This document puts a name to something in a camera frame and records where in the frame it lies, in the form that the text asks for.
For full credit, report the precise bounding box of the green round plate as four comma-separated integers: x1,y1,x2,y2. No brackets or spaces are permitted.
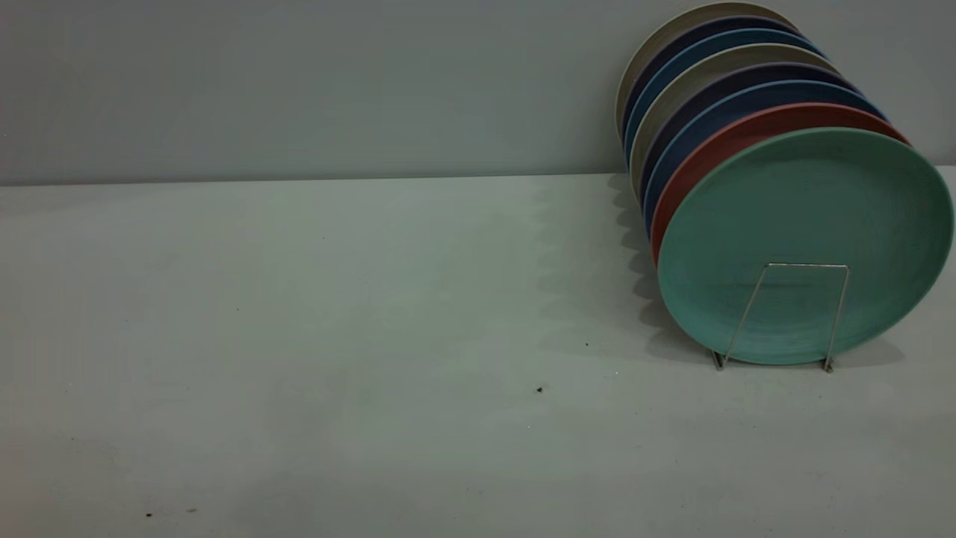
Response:
657,126,955,366

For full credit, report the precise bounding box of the pink round plate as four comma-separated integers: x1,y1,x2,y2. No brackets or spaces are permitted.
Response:
649,102,912,268

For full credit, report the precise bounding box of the blue round plate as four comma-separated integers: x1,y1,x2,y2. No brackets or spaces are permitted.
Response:
625,28,827,164
643,79,891,238

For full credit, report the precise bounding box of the dark purple round plate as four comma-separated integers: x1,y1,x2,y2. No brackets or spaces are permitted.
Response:
639,61,865,208
621,14,806,132

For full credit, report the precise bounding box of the beige round plate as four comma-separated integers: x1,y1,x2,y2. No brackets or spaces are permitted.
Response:
629,43,842,201
615,1,801,143

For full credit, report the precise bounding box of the metal wire plate rack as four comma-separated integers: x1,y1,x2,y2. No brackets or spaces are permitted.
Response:
710,262,851,373

